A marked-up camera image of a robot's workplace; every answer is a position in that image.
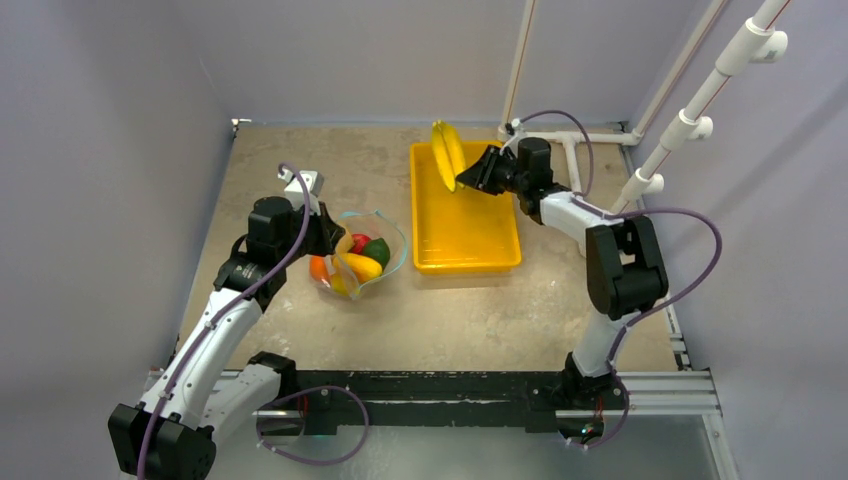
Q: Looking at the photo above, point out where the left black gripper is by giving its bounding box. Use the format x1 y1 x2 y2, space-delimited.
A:
277 199 344 266

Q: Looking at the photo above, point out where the yellow banana bunch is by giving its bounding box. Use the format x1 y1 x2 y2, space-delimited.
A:
430 120 467 193

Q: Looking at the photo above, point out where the yellow plastic tray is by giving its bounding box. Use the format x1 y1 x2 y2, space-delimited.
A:
409 143 522 275

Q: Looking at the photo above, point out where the orange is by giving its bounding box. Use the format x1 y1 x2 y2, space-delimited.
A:
309 256 331 286

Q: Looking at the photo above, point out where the yellow lemon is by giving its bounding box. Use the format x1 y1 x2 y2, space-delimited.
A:
335 232 355 254

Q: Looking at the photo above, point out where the red apple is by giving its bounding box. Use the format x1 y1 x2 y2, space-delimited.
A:
348 233 371 254

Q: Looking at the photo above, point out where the yellow round fruit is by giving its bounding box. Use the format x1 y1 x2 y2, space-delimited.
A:
330 273 350 297

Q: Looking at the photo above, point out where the clear zip top bag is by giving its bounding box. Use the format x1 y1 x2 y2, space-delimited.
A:
309 210 408 300

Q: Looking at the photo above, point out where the green avocado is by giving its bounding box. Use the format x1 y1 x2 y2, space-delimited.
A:
361 237 391 270

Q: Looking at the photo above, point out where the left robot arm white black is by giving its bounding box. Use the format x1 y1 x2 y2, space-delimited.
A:
108 196 345 479

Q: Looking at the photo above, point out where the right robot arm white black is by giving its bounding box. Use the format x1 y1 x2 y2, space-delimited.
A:
457 137 669 407

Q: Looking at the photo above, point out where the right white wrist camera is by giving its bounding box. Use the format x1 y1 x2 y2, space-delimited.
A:
500 117 528 156

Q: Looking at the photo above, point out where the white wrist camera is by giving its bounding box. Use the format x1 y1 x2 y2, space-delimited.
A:
500 117 528 156
277 166 325 215

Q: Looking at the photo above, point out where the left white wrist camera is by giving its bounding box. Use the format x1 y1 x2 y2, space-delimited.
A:
277 166 325 215

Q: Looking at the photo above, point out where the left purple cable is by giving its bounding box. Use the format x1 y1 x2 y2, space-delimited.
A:
135 162 370 480

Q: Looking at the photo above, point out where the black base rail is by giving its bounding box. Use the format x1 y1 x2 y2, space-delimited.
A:
261 370 628 436

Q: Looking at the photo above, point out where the aluminium frame rail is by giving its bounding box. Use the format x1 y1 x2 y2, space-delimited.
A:
620 371 721 416

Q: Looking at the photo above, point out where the white pvc pipe frame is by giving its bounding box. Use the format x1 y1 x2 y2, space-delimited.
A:
530 1 790 213

